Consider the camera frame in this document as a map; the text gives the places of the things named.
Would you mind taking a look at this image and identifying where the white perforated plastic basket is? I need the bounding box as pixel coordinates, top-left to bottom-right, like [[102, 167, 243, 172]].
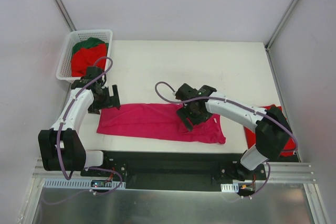
[[56, 29, 113, 83]]

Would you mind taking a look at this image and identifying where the pink t shirt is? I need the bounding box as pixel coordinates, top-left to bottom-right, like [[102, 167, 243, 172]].
[[97, 103, 226, 145]]

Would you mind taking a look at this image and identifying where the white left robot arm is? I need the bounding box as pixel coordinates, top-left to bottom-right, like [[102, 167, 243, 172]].
[[38, 66, 121, 176]]

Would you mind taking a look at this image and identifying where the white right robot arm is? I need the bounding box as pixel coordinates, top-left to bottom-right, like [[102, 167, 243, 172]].
[[175, 83, 291, 179]]

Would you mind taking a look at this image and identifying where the red t shirt in basket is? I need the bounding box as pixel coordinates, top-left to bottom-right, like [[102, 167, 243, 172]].
[[71, 43, 108, 77]]

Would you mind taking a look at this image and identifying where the green t shirt in basket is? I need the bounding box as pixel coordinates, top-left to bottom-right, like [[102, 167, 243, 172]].
[[72, 37, 109, 56]]

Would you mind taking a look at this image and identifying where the folded red t shirt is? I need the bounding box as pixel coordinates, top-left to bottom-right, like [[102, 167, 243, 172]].
[[244, 105, 298, 159]]

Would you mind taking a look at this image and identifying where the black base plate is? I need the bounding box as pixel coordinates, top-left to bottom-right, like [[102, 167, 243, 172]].
[[80, 151, 266, 191]]

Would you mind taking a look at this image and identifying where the left aluminium frame post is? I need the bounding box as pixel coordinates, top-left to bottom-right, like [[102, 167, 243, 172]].
[[53, 0, 77, 32]]

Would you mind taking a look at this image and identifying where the aluminium frame post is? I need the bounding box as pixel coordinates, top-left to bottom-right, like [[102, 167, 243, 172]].
[[265, 0, 301, 52], [53, 0, 77, 32]]

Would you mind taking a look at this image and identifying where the right aluminium frame post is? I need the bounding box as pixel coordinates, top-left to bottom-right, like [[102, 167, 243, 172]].
[[265, 0, 301, 52]]

